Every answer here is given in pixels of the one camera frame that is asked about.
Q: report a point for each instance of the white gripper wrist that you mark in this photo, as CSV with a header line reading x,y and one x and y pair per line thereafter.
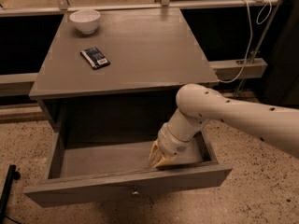
x,y
170,144

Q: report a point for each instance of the grey top drawer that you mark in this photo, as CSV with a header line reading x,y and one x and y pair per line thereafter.
x,y
83,174

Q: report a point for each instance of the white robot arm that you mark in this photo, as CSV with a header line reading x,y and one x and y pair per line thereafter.
x,y
197,105

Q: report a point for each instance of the grey wooden drawer cabinet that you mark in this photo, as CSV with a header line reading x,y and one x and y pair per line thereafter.
x,y
110,118

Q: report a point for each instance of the dark blue snack packet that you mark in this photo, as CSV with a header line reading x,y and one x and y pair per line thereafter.
x,y
95,58

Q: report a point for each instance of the metal tripod stand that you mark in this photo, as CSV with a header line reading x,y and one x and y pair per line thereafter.
x,y
249,59

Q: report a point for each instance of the black floor stand leg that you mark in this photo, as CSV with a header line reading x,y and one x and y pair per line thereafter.
x,y
12,174

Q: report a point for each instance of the white ceramic bowl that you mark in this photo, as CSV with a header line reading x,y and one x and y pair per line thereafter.
x,y
86,20

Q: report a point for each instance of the grey metal railing frame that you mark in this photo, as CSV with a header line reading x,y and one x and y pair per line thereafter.
x,y
130,3

